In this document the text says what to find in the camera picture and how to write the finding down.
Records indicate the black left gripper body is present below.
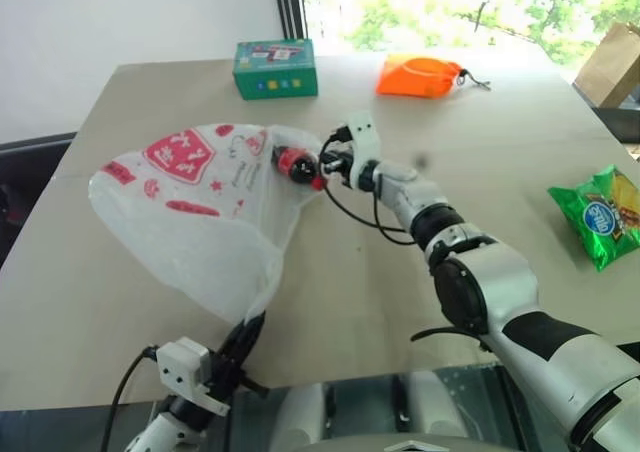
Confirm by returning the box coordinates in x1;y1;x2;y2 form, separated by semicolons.
208;342;271;401

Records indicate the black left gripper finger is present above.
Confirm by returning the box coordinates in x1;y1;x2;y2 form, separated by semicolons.
219;318;251;369
240;310;267;373

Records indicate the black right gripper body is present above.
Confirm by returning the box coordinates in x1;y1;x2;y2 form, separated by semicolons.
322;125;362;189

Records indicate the cola bottle red label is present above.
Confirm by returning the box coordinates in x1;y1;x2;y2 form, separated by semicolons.
269;143;327;194

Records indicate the white plastic bag red print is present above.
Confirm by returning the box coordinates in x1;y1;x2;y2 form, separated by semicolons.
88;121;324;326

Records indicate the brown paper bag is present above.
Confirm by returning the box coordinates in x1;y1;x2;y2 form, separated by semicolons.
573;21;640;110

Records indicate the green cardboard box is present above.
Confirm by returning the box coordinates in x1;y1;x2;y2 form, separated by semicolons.
231;37;321;102

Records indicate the silver robot torso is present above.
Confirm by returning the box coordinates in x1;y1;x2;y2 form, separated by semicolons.
234;364;576;452

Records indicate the black seat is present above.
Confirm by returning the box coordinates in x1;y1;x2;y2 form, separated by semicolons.
0;131;79;269

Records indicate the green snack packet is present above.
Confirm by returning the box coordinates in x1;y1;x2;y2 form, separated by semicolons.
546;163;640;274

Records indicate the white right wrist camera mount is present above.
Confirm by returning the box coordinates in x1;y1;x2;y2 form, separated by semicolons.
344;112;384;191

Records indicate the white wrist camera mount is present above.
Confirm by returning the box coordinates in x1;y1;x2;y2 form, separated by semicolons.
344;112;384;191
155;336;232;416

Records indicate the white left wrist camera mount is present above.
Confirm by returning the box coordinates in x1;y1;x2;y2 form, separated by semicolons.
155;336;232;416

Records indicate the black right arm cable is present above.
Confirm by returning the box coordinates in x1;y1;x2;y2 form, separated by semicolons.
317;134;417;246

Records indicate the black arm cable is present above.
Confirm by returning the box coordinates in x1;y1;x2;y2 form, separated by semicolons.
317;134;417;246
96;344;162;452

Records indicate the orange drawstring pouch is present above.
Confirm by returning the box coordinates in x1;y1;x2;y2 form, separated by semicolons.
374;53;494;99

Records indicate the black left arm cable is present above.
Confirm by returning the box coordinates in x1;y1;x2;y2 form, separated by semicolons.
96;344;162;452

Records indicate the dark window frame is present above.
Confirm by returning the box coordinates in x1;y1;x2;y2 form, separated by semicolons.
269;0;310;41

